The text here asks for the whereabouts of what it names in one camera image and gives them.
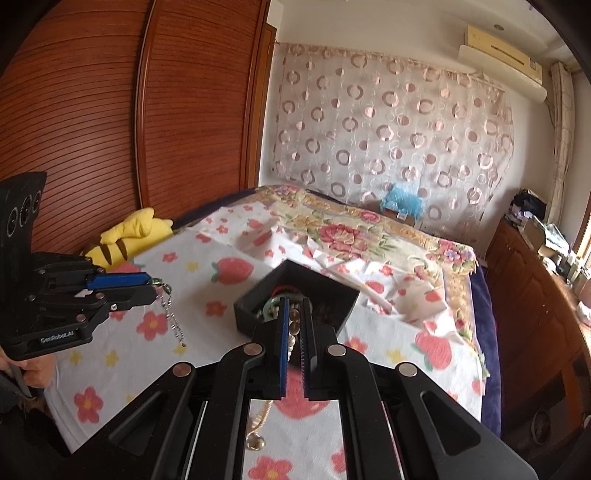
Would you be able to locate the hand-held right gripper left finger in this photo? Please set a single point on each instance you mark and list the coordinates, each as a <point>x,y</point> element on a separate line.
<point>282,350</point>

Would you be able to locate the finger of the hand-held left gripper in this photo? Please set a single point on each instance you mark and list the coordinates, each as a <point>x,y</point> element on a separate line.
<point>129,295</point>
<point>120,279</point>

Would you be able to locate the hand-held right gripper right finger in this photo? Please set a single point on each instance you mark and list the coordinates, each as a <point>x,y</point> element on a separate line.
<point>307,350</point>

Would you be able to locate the green jade bangle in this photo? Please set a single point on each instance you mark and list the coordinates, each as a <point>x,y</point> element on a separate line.
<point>269,307</point>

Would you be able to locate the black jewelry box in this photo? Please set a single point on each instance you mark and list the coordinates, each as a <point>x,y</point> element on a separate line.
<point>244,318</point>

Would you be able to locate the person's left hand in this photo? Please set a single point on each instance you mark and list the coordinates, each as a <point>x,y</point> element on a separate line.
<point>41,371</point>

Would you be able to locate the yellow plush toy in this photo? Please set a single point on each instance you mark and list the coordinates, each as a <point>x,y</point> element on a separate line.
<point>134,226</point>

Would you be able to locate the floral blanket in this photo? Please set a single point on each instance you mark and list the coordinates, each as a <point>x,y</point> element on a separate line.
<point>341,235</point>

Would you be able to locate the brown wooden wardrobe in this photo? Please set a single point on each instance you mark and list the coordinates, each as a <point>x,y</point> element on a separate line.
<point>184,115</point>

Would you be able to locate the blue plastic bag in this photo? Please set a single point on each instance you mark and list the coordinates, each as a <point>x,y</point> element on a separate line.
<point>401,201</point>

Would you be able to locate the navy bed sheet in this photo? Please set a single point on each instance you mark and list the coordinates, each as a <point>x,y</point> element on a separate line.
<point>489,392</point>

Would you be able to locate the long wooden cabinet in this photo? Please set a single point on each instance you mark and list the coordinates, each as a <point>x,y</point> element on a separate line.
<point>521,286</point>

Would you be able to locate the circle patterned sheer curtain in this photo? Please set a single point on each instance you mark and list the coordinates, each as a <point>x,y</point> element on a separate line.
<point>392,138</point>

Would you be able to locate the dark bowl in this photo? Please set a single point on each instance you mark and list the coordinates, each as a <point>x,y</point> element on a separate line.
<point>541,427</point>

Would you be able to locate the cardboard box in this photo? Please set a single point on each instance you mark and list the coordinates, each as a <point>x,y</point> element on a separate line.
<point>533,233</point>

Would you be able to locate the dark clothes pile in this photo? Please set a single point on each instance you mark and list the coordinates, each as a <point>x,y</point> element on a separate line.
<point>526,201</point>

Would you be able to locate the teal folded cloth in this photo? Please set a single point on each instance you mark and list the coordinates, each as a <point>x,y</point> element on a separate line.
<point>556,240</point>

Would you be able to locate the floral side curtain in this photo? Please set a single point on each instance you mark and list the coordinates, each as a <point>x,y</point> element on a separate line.
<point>561,129</point>

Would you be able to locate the cream wall air conditioner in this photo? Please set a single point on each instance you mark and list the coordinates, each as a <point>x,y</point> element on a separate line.
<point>503,64</point>

